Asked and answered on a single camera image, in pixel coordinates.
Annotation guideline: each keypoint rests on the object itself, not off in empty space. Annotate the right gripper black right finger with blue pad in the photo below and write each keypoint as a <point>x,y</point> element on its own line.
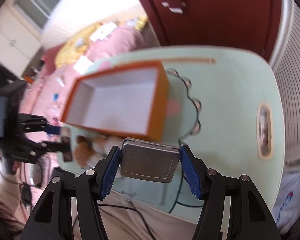
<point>250,217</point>

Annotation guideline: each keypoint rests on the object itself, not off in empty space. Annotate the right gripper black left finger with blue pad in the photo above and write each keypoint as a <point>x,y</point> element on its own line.
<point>51,216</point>

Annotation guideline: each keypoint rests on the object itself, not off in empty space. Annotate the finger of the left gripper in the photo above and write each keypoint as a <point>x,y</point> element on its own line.
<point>55,147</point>
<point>47,127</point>

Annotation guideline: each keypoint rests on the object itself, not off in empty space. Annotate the silver metal tin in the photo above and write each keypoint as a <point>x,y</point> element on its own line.
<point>149,161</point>

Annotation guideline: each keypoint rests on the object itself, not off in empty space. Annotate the small plush toy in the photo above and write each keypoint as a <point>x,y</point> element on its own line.
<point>88,151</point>

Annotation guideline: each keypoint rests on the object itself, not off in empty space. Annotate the pink duvet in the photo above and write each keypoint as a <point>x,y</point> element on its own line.
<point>48,94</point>

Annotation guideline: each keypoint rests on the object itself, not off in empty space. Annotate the dark red pillow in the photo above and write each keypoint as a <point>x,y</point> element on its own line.
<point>49,59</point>

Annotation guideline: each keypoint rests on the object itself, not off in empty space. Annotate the orange cardboard box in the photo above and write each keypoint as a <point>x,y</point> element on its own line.
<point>128,100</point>

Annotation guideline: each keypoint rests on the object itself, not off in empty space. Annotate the yellow cartoon pillow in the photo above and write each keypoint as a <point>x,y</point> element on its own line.
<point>76,46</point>

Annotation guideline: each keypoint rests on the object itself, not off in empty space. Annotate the dark red door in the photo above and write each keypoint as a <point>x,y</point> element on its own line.
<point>245,24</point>

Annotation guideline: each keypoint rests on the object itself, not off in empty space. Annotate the white wall cabinet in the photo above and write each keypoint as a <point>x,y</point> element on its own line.
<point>17,45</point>

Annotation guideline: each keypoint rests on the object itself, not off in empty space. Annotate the window with grey frame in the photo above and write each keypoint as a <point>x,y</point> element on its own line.
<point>37,0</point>

